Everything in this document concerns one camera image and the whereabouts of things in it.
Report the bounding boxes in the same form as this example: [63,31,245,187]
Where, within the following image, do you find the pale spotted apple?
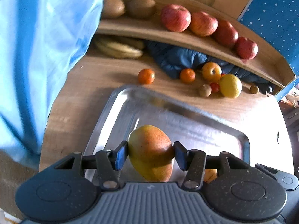
[204,169,217,183]

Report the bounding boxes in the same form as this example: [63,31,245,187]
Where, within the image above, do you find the green red mango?
[128,125,174,182]

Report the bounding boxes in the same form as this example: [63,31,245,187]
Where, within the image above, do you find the small brown kiwi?
[198,84,212,98]

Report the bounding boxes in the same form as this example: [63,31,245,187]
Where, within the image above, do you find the red cherry tomato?
[210,83,219,93]

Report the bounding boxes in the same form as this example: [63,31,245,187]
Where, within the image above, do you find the yellow lemon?
[218,74,242,99]

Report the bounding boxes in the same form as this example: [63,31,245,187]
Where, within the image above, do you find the orange mandarin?
[179,68,196,83]
[137,68,155,84]

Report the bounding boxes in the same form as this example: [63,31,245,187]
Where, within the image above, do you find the orange yellow persimmon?
[201,62,222,83]

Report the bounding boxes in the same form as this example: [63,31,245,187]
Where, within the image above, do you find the small brown longan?
[250,85,259,95]

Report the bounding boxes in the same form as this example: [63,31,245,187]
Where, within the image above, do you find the steel rectangular tray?
[83,84,251,184]

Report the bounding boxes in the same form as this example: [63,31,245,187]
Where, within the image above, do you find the dark blue jacket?
[145,41,275,94]

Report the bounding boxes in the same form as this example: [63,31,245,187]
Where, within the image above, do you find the yellow bananas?
[93,35,143,59]

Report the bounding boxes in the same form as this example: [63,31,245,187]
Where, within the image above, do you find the curved wooden shelf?
[97,0,296,89]

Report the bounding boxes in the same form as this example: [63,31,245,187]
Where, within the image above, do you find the red apple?
[189,11,218,37]
[160,4,192,32]
[211,20,239,49]
[234,36,258,60]

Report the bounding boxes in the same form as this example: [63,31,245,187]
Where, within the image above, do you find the light blue garment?
[1,0,103,168]

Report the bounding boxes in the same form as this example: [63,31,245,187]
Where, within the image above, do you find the brown kiwi far left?
[101,0,126,19]

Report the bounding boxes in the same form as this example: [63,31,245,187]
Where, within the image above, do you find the blue starred board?
[238,0,298,101]

